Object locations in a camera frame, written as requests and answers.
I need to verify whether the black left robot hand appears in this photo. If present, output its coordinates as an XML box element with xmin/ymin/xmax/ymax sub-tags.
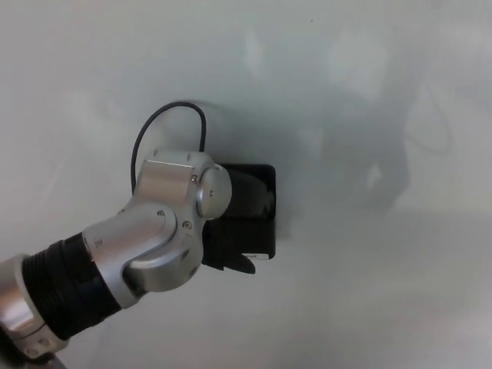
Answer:
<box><xmin>200</xmin><ymin>172</ymin><xmax>276</xmax><ymax>275</ymax></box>

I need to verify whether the black magnetic marker holder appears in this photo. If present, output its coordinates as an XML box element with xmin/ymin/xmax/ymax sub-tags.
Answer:
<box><xmin>219</xmin><ymin>164</ymin><xmax>278</xmax><ymax>260</ymax></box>

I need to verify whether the white glossy whiteboard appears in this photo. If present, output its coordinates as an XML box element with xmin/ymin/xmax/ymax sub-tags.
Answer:
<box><xmin>0</xmin><ymin>0</ymin><xmax>492</xmax><ymax>369</ymax></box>

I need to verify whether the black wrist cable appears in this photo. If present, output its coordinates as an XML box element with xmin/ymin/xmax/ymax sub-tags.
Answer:
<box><xmin>130</xmin><ymin>100</ymin><xmax>208</xmax><ymax>193</ymax></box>

